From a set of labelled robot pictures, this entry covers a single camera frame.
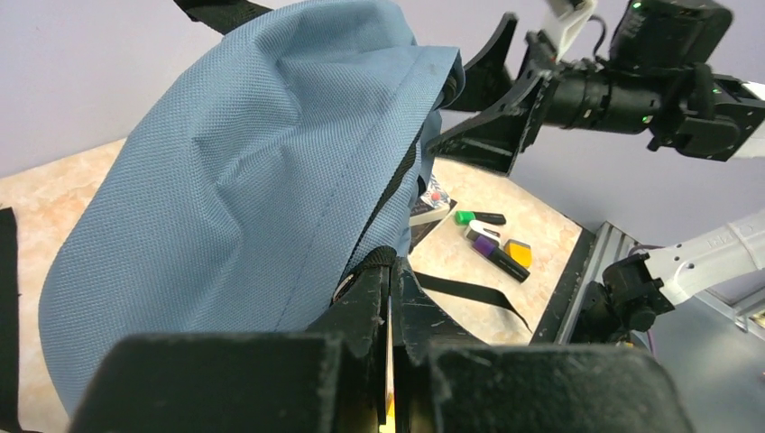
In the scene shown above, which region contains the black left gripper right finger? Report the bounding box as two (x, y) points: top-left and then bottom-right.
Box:
(391, 261), (694, 432)

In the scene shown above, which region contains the yellow grey sharpener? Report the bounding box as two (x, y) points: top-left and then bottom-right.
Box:
(503, 239), (533, 269)

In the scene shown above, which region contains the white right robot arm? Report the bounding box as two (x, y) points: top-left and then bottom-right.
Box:
(427, 1), (764, 343)

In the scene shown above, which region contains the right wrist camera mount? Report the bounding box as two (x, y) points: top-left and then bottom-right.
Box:
(540, 0), (598, 60)

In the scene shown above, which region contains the blue student backpack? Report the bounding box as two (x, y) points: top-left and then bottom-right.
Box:
(0, 0), (533, 433)

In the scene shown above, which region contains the purple cap black marker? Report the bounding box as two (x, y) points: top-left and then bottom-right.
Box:
(472, 235), (530, 283)

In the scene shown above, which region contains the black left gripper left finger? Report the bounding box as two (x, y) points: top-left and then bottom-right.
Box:
(70, 266), (391, 432)

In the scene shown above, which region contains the Little Women book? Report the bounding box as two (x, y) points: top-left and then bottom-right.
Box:
(410, 175), (452, 226)

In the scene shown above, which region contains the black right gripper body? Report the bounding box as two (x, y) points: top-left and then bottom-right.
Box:
(425, 13), (559, 176)

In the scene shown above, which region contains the green cap black marker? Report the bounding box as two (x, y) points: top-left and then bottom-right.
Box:
(455, 210), (507, 226)

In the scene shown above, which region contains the dark brown bottom book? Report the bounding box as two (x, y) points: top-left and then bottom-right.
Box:
(409, 199), (457, 253)

